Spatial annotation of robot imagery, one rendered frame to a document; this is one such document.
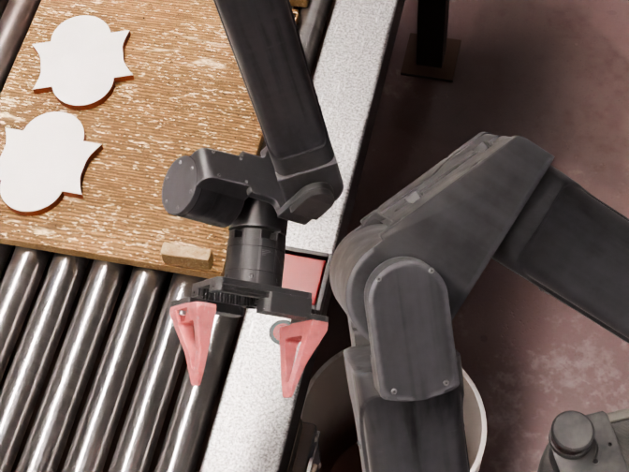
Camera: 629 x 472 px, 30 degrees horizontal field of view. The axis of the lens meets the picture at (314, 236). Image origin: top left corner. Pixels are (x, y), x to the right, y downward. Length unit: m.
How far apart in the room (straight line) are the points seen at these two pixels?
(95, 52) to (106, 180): 0.19
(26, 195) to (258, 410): 0.39
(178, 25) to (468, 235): 1.04
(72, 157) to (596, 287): 0.95
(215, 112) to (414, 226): 0.92
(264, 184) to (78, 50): 0.53
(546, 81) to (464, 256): 2.13
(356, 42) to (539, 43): 1.25
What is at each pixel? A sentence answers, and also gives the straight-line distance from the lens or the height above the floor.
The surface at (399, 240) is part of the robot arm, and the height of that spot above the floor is 1.62.
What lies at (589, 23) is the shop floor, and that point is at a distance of 2.84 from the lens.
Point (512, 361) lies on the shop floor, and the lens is 2.34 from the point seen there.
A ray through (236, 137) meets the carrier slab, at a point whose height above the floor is 0.94.
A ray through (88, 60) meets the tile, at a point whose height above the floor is 0.95.
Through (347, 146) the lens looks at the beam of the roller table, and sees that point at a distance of 1.47.
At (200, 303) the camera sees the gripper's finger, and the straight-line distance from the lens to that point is 1.08.
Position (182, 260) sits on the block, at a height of 0.95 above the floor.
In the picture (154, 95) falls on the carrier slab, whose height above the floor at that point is 0.94.
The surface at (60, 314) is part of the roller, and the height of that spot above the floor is 0.91.
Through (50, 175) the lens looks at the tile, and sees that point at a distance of 1.47.
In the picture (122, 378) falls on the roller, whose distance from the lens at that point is 1.35.
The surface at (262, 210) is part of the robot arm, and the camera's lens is 1.13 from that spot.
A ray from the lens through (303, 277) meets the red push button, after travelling 1.36.
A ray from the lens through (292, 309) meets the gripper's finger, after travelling 1.12.
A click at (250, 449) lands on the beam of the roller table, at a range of 1.29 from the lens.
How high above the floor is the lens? 2.12
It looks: 59 degrees down
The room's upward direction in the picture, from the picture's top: 6 degrees counter-clockwise
